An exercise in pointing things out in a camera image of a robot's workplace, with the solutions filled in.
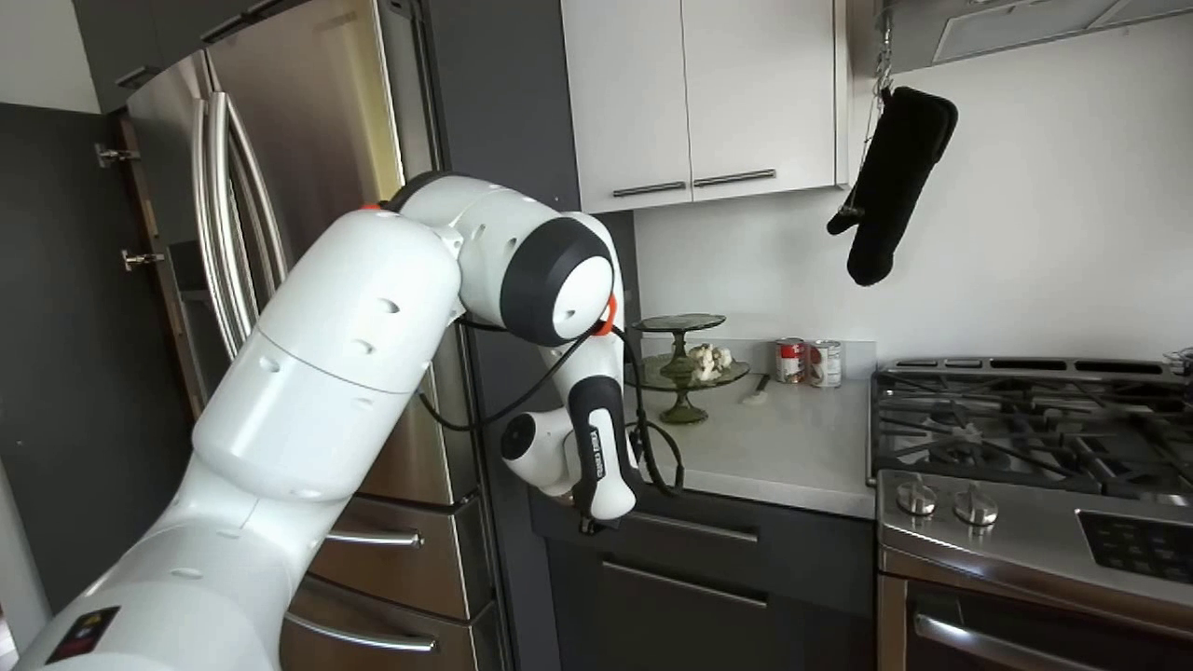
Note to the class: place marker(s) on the white cabinet door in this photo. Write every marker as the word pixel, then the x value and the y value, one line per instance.
pixel 625 98
pixel 763 88

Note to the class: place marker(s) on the deep dark grey drawer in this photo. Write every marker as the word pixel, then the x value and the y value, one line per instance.
pixel 695 641

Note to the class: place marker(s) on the white garlic bulbs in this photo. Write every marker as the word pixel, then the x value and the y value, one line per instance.
pixel 708 361

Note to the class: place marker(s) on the dark grey overhead cabinet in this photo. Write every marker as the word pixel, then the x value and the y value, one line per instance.
pixel 123 32

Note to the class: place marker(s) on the stainless steel refrigerator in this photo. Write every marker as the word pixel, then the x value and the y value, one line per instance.
pixel 311 112

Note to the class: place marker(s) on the grey range hood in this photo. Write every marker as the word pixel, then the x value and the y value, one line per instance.
pixel 1031 23

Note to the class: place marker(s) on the dark small utensil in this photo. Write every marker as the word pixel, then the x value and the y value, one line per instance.
pixel 757 388

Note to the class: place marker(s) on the dark grey tall panel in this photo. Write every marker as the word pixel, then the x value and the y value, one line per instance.
pixel 498 88

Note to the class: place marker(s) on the small dark glass cake stand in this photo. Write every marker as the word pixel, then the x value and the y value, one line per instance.
pixel 683 322

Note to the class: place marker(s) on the black oven mitt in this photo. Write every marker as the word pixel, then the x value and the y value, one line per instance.
pixel 897 173

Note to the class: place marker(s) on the large green glass cake stand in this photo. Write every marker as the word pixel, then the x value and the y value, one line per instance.
pixel 687 376

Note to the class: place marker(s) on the shallow dark grey drawer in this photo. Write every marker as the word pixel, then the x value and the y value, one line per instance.
pixel 745 562

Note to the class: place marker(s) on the silver labelled can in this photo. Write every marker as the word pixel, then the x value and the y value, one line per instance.
pixel 828 365

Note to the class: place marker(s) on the red and white can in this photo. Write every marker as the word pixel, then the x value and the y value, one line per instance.
pixel 788 365

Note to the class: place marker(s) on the silver stove knob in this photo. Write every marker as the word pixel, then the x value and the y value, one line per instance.
pixel 975 510
pixel 916 503

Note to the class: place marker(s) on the stainless steel gas stove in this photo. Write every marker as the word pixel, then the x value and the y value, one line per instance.
pixel 1031 536

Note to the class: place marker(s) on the black stove grate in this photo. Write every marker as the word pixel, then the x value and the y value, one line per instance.
pixel 1031 432

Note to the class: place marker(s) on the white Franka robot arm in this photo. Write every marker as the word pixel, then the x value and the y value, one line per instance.
pixel 323 376

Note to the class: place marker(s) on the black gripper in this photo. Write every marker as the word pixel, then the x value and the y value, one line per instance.
pixel 586 518

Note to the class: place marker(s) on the dark grey side panel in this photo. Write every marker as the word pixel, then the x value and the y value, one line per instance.
pixel 74 376

